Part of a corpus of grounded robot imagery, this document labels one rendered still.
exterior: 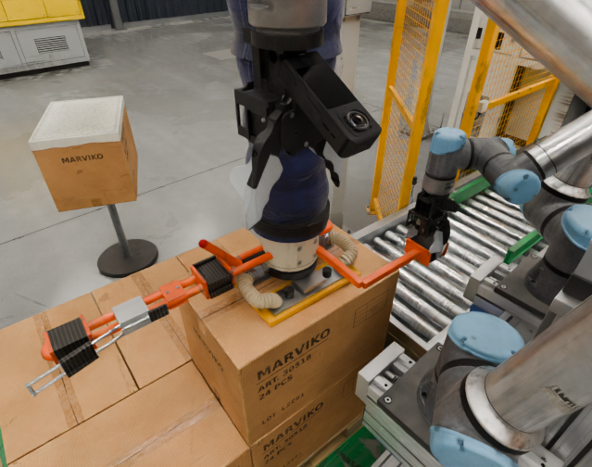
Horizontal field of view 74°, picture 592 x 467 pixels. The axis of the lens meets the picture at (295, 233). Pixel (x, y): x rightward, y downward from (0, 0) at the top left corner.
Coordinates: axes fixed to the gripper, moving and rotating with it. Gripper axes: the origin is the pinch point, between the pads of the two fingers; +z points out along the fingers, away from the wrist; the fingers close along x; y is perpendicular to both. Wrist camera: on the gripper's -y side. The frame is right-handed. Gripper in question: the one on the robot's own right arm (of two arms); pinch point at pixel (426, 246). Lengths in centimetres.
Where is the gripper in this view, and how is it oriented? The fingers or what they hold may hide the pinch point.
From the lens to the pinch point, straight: 120.1
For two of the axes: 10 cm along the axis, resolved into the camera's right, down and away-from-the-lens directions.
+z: 0.0, 8.0, 6.0
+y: -8.0, 3.6, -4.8
